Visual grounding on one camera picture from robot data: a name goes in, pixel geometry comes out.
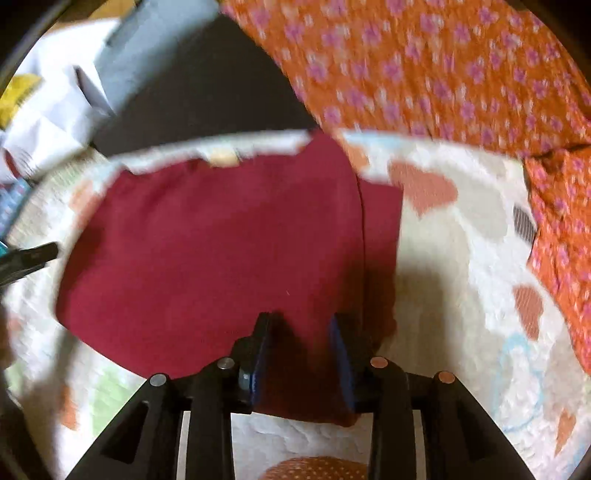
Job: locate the quilted heart print blanket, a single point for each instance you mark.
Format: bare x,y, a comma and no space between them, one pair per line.
461,277

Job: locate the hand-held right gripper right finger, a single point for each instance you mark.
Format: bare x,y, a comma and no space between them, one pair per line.
339,364

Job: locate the white printed paper bag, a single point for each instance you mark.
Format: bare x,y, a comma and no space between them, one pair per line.
46,120

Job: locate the dark brown cushion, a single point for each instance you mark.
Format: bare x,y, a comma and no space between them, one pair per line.
207,92

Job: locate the orange floral cloth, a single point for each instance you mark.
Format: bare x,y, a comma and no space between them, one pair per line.
415,69

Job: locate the yellow sheet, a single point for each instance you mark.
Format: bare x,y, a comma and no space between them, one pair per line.
18,94

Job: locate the grey pillow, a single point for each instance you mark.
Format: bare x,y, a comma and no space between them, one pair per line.
138,50

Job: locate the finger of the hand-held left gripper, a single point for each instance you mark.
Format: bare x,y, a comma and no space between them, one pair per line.
32,259

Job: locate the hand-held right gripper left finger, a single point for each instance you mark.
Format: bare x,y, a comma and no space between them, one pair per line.
259,360

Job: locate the dark red garment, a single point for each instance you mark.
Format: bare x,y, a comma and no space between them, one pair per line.
207,254

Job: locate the light blue shapes box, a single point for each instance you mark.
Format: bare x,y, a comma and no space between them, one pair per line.
11,207

